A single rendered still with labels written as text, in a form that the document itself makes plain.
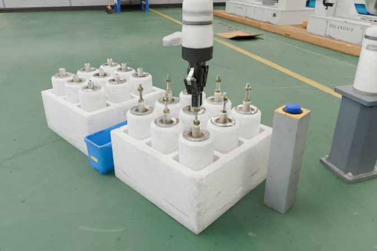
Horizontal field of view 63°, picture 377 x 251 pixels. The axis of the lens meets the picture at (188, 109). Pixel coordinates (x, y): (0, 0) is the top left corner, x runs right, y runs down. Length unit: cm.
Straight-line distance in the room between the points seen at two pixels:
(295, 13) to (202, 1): 358
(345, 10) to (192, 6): 292
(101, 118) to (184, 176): 50
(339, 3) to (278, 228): 294
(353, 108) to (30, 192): 108
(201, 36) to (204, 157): 31
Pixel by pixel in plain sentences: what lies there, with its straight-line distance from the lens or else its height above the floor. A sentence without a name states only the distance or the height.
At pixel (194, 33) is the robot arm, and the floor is 53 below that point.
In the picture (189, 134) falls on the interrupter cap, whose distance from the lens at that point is 84.
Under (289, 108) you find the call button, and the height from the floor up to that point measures 33.
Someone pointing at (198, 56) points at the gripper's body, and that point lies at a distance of 72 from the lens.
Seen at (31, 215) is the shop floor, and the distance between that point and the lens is 106.
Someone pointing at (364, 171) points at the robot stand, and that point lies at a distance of 123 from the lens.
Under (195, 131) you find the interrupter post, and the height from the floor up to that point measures 27.
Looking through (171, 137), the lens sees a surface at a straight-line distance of 88.
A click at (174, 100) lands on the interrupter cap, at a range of 107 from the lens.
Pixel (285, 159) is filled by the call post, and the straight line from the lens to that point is 90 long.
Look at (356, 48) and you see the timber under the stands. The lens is 310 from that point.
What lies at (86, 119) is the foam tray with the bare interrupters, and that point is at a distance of 118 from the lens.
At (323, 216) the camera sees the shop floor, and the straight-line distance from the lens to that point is 103.
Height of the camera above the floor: 64
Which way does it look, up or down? 23 degrees down
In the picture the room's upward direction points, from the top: straight up
